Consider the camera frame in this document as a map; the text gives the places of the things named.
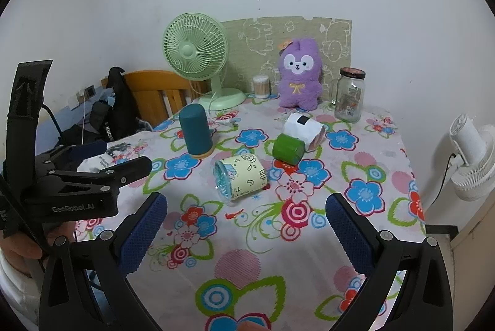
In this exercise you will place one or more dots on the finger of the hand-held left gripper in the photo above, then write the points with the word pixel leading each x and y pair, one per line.
pixel 91 149
pixel 127 169

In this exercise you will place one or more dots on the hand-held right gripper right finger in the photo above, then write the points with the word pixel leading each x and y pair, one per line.
pixel 348 234

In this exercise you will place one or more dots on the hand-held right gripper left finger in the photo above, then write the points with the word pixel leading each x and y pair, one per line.
pixel 142 234

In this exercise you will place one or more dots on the pale yellow patterned cup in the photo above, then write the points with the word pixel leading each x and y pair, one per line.
pixel 241 178

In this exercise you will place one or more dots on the person's left forearm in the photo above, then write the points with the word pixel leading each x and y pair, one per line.
pixel 13 284

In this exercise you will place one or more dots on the teal cup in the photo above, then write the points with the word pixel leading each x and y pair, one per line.
pixel 196 129

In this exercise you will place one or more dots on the green cup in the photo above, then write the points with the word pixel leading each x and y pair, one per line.
pixel 288 148

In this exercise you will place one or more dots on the person's left hand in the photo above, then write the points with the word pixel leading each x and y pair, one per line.
pixel 19 245

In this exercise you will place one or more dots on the white printed booklet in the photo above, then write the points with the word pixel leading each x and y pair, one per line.
pixel 116 155

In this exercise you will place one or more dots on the black bag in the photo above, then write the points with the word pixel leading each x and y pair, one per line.
pixel 116 110

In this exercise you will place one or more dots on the wooden chair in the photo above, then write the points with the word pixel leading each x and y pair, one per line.
pixel 151 95

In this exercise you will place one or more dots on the floral tablecloth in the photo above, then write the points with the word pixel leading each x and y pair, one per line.
pixel 270 261

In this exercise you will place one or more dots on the green desk fan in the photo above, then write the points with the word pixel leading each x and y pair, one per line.
pixel 188 51

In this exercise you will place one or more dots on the glass jar with lid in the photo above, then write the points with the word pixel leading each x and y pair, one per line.
pixel 350 98

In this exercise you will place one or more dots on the white fan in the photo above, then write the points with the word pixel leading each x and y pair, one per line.
pixel 470 157

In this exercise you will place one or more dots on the cotton swab container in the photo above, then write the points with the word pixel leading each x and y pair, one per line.
pixel 261 87

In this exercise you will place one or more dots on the purple plush toy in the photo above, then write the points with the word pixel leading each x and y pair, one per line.
pixel 299 83

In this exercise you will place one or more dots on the green printed board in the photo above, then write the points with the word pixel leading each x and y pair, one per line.
pixel 251 44

